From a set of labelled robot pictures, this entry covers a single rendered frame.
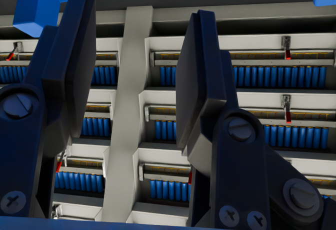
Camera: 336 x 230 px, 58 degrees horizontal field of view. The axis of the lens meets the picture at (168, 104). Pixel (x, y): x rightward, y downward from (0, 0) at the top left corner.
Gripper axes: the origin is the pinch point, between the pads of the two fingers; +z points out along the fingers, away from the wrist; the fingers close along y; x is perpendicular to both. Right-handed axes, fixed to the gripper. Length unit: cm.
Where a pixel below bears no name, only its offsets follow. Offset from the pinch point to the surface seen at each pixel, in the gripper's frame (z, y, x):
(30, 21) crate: 9.0, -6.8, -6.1
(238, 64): 63, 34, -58
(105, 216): 22, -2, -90
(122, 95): 57, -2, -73
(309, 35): 66, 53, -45
